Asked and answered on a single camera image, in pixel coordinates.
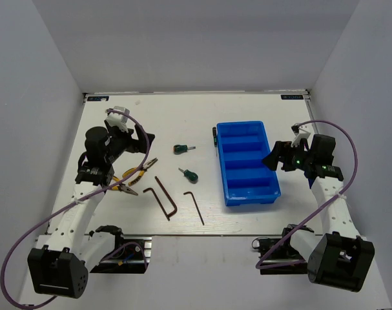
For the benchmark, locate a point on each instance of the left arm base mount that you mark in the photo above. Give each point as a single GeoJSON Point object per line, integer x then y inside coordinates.
{"type": "Point", "coordinates": [131, 252]}

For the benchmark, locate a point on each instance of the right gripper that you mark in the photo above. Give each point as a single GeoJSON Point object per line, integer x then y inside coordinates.
{"type": "Point", "coordinates": [283, 149]}

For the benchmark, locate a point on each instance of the left blue corner label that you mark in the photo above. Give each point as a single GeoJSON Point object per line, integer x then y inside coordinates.
{"type": "Point", "coordinates": [98, 98]}

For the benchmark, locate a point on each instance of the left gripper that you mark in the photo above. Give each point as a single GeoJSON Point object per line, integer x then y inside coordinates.
{"type": "Point", "coordinates": [135, 145]}

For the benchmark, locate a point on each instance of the blue corner label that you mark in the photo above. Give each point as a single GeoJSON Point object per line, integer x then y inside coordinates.
{"type": "Point", "coordinates": [292, 97]}
{"type": "Point", "coordinates": [98, 98]}

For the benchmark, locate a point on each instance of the green stubby screwdriver orange cap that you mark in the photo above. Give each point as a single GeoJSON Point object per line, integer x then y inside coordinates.
{"type": "Point", "coordinates": [180, 149]}

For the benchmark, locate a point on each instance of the medium brown hex key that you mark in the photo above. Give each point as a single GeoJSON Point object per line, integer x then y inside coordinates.
{"type": "Point", "coordinates": [150, 189]}

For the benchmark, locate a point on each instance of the yellow handled combination pliers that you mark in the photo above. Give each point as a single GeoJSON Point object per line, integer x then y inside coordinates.
{"type": "Point", "coordinates": [146, 166]}

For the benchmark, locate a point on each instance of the blue divided plastic bin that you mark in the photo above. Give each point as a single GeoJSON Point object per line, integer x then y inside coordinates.
{"type": "Point", "coordinates": [246, 180]}

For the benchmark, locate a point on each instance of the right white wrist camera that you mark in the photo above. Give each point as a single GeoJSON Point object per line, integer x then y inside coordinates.
{"type": "Point", "coordinates": [299, 133]}

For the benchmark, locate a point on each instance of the small brown hex key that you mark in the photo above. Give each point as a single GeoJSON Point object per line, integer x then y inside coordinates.
{"type": "Point", "coordinates": [196, 206]}

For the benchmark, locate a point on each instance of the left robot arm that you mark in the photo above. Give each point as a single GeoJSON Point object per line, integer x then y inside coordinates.
{"type": "Point", "coordinates": [62, 266]}

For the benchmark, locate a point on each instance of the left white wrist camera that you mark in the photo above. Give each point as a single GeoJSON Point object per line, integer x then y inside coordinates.
{"type": "Point", "coordinates": [117, 117]}

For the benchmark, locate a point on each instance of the right blue corner label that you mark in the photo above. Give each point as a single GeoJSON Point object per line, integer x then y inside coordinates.
{"type": "Point", "coordinates": [292, 97]}

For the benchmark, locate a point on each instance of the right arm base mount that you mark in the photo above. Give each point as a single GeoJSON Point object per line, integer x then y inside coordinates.
{"type": "Point", "coordinates": [282, 255]}

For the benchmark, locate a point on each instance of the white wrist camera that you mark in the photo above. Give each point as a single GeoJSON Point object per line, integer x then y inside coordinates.
{"type": "Point", "coordinates": [299, 133]}
{"type": "Point", "coordinates": [117, 117]}

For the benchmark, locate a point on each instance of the yellow handled needle-nose pliers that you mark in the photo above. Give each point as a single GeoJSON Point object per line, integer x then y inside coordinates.
{"type": "Point", "coordinates": [123, 188]}

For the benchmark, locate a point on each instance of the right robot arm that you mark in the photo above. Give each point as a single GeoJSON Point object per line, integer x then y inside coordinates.
{"type": "Point", "coordinates": [340, 257]}

